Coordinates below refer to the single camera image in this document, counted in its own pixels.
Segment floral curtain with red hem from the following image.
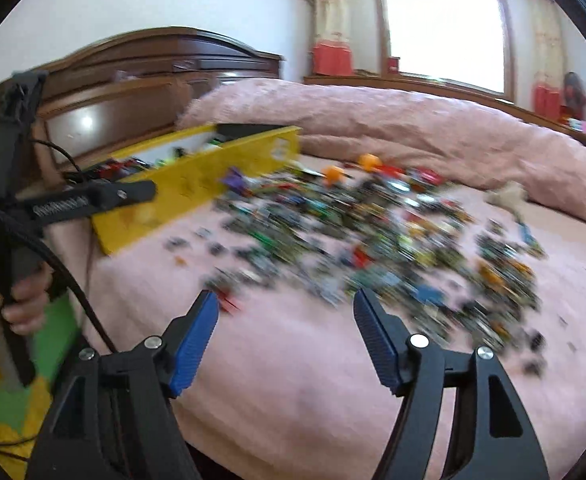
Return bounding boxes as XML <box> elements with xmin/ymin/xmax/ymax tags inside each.
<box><xmin>310</xmin><ymin>0</ymin><xmax>356</xmax><ymax>78</ymax></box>
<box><xmin>530</xmin><ymin>0</ymin><xmax>566</xmax><ymax>118</ymax></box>

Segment person's left hand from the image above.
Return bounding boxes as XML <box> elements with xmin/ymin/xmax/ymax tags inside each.
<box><xmin>0</xmin><ymin>266</ymin><xmax>54</xmax><ymax>334</ymax></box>

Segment dark wooden dresser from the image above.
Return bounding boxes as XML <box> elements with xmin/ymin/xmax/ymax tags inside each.
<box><xmin>0</xmin><ymin>26</ymin><xmax>284</xmax><ymax>181</ymax></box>

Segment green mat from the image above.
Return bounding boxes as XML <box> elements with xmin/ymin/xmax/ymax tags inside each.
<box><xmin>0</xmin><ymin>290</ymin><xmax>86</xmax><ymax>431</ymax></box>

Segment pink quilt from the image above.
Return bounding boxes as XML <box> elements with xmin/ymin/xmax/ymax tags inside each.
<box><xmin>175</xmin><ymin>77</ymin><xmax>586</xmax><ymax>236</ymax></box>

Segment pink bed sheet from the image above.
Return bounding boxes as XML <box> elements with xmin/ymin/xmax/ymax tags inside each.
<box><xmin>43</xmin><ymin>160</ymin><xmax>586</xmax><ymax>480</ymax></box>

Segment red standing fan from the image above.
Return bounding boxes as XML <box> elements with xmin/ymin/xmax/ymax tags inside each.
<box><xmin>563</xmin><ymin>72</ymin><xmax>586</xmax><ymax>118</ymax></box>

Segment yellow cardboard box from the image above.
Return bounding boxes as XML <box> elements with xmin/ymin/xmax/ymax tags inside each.
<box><xmin>89</xmin><ymin>124</ymin><xmax>304</xmax><ymax>256</ymax></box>

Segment black braided cable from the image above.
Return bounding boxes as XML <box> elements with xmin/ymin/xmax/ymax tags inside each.
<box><xmin>28</xmin><ymin>137</ymin><xmax>96</xmax><ymax>291</ymax></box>
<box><xmin>0</xmin><ymin>201</ymin><xmax>118</xmax><ymax>355</ymax></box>

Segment pink and green boxes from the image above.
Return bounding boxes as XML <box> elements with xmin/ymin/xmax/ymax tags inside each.
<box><xmin>560</xmin><ymin>115</ymin><xmax>586</xmax><ymax>141</ymax></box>

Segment window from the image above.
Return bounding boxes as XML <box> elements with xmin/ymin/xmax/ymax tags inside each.
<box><xmin>373</xmin><ymin>0</ymin><xmax>516</xmax><ymax>96</ymax></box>

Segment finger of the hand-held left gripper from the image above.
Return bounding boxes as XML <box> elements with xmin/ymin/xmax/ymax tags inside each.
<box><xmin>92</xmin><ymin>180</ymin><xmax>158</xmax><ymax>210</ymax></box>

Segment white shuttlecock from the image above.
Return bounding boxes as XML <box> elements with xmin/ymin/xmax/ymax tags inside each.
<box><xmin>485</xmin><ymin>182</ymin><xmax>526</xmax><ymax>211</ymax></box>

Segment pile of toy bricks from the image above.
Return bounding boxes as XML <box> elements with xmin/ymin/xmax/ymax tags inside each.
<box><xmin>165</xmin><ymin>157</ymin><xmax>548</xmax><ymax>378</ymax></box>

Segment purple winged toy piece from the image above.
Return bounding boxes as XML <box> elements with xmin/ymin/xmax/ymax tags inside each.
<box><xmin>220</xmin><ymin>167</ymin><xmax>254</xmax><ymax>193</ymax></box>

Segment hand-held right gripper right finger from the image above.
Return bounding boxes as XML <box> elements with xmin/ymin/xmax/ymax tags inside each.
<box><xmin>353</xmin><ymin>287</ymin><xmax>566</xmax><ymax>480</ymax></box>

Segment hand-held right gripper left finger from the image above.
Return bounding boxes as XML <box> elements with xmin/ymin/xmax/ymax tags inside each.
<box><xmin>25</xmin><ymin>289</ymin><xmax>221</xmax><ymax>480</ymax></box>

